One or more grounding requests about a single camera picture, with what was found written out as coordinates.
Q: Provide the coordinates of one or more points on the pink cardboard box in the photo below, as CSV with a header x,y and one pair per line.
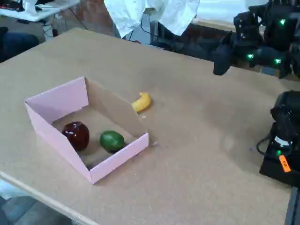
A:
x,y
47,103

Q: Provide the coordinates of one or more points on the yellow toy banana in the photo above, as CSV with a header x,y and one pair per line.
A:
x,y
143,103

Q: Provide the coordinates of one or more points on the person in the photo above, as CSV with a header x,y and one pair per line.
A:
x,y
16,45

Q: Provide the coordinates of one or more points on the white crumpled sheet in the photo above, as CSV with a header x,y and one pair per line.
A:
x,y
131,14

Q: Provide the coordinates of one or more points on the dark red toy fruit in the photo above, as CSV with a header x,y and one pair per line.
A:
x,y
76,136

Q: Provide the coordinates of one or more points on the wooden workbench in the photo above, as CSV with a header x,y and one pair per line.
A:
x,y
211,23

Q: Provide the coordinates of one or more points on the round green toy fruit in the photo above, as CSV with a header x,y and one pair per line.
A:
x,y
112,140

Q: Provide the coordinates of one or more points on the dark metal stand post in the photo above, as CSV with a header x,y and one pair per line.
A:
x,y
293,208

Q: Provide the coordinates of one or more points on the white desk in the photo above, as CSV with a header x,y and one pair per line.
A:
x,y
37,12

